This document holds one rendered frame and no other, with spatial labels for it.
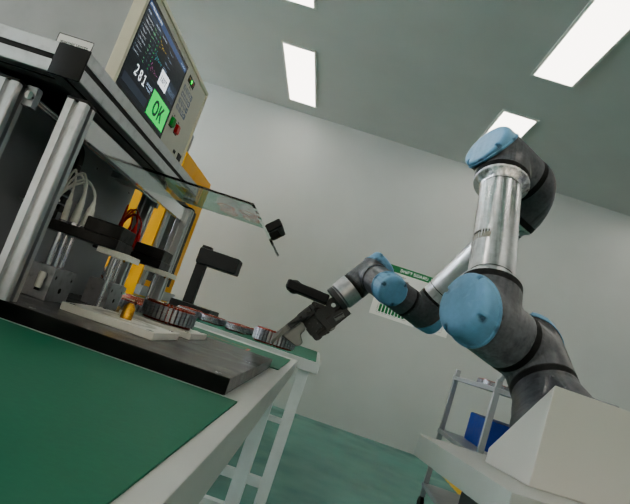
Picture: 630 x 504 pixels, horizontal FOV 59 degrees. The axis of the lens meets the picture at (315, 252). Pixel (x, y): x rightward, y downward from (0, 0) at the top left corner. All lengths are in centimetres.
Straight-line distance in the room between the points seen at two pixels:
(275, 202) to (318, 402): 230
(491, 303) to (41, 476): 77
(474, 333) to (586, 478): 26
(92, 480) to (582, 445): 77
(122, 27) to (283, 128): 575
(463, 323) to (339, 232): 542
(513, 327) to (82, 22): 87
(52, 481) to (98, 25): 82
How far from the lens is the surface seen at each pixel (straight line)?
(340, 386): 625
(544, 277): 676
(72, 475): 32
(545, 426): 92
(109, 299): 120
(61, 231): 98
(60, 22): 105
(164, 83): 116
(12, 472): 31
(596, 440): 98
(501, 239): 109
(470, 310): 96
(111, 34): 101
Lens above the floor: 85
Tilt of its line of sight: 8 degrees up
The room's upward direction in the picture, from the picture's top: 19 degrees clockwise
